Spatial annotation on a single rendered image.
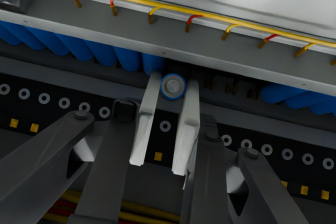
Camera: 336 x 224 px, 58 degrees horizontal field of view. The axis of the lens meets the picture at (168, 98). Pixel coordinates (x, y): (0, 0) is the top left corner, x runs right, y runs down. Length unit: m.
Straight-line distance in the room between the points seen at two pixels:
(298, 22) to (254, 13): 0.02
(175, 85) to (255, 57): 0.06
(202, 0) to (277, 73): 0.06
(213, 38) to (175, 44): 0.02
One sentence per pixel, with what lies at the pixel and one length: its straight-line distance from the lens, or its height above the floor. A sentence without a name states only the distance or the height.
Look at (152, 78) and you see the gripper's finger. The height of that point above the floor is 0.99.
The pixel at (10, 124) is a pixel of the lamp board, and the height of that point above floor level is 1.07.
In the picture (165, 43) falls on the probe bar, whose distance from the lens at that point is 0.17.
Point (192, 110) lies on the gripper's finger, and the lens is 0.16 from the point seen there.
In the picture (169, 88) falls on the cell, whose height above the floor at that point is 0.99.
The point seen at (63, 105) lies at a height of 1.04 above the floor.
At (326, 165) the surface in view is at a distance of 0.34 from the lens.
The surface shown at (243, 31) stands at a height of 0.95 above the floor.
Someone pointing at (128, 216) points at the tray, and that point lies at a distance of 0.29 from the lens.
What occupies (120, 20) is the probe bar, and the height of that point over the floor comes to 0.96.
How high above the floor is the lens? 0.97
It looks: 9 degrees up
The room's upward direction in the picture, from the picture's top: 167 degrees counter-clockwise
